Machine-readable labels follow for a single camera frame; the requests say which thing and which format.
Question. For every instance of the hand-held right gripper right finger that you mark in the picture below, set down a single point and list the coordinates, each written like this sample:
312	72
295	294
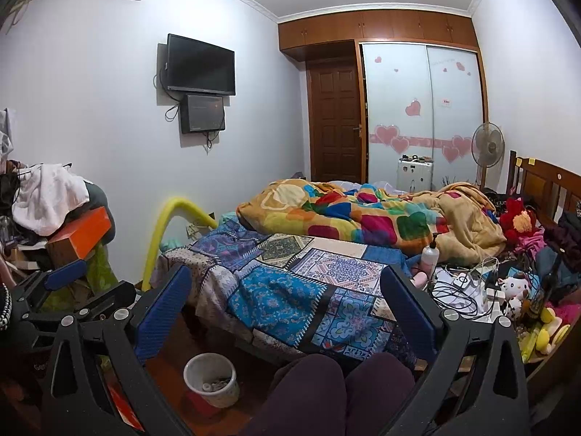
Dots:
408	311

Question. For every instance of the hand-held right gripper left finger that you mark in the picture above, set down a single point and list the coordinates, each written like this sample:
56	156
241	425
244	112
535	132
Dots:
163	311

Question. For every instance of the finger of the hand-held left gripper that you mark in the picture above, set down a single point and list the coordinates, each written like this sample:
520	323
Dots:
66	275
109	297

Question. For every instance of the white plastic bucket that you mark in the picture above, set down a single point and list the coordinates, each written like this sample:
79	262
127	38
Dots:
213	395

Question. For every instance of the light green cloth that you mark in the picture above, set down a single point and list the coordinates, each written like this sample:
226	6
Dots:
102	268

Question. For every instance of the pink pouch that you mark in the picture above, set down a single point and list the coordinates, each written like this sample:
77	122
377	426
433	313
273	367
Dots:
420	279

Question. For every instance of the orange box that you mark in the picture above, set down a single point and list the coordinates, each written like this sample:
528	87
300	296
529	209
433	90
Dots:
79	234

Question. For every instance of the white pump lotion bottle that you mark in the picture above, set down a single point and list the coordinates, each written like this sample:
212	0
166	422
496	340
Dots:
430	256

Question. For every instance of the person's right leg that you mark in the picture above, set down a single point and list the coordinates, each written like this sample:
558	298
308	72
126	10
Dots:
376	386

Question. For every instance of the person's leg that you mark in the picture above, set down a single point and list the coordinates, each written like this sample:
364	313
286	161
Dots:
376	386
299	395

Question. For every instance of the white cloth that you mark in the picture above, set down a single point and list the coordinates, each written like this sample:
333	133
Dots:
45	195

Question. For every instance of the white power strip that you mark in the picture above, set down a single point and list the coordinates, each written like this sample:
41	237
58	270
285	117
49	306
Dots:
492	297

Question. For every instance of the colourful patchwork blanket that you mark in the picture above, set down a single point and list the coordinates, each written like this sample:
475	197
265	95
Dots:
372	218

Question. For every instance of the white cat plush toy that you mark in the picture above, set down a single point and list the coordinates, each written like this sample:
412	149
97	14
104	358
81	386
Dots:
515	288

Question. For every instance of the blue patterned bedsheet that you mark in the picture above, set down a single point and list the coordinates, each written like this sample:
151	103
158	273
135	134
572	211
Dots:
281	290

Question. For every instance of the dark glass bottle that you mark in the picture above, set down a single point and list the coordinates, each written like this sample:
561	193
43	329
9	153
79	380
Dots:
539	302

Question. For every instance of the person's left leg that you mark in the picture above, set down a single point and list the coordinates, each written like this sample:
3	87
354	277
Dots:
299	395

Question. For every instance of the red plush toy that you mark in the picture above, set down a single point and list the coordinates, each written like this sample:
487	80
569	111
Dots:
515	220

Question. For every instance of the yellow plush toy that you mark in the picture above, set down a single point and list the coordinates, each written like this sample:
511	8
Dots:
549	331

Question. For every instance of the pile of dark clothes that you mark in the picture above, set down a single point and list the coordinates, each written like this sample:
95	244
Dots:
565	245

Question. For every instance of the white standing fan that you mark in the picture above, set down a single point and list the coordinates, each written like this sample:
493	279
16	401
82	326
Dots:
488	147

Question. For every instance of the wooden headboard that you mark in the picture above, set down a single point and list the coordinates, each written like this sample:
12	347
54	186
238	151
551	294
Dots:
544	186

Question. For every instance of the brown wooden door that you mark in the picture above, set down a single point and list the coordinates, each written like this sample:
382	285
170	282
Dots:
336	122

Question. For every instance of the white sliding wardrobe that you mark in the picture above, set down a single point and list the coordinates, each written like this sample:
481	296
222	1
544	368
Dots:
408	81

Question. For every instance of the wooden overhead cabinets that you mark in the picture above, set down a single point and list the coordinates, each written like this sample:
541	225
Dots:
376	27

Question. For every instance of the yellow padded bed rail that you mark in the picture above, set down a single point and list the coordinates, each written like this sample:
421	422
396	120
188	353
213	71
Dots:
156	240

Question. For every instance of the black wall-mounted box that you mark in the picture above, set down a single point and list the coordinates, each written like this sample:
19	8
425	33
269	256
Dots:
203	113

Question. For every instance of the black wall television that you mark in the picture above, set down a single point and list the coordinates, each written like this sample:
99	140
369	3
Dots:
202	63

